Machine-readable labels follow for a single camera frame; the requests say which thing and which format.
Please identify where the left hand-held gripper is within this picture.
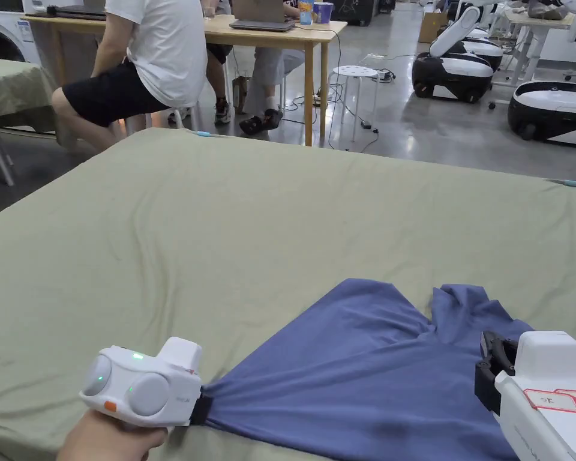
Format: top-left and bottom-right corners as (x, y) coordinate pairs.
(79, 336), (215, 431)

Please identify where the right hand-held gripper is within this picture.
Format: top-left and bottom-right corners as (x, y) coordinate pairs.
(475, 330), (576, 461)

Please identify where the dark blue shirt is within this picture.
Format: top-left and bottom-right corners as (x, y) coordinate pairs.
(203, 278), (576, 461)

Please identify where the person's left hand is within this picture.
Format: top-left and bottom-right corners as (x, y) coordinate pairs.
(57, 409), (169, 461)

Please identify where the white and black robot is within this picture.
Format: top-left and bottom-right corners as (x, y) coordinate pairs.
(411, 0), (506, 105)
(506, 0), (576, 151)

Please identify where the brown paper bag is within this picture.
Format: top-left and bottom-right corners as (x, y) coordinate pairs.
(231, 75), (250, 116)

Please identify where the white round stool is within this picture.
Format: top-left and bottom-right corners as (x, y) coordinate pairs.
(326, 65), (381, 143)

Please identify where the white-legged desk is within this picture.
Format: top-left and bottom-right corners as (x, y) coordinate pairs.
(488, 7), (576, 88)

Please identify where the low table with green sheet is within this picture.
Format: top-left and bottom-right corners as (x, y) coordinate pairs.
(0, 57), (59, 187)

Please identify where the cardboard carton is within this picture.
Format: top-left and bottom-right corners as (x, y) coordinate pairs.
(418, 11), (450, 45)

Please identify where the long wooden table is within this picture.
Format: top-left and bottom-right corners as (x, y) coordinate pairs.
(21, 0), (349, 147)

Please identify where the white washing machine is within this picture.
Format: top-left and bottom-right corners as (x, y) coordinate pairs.
(0, 0), (46, 67)

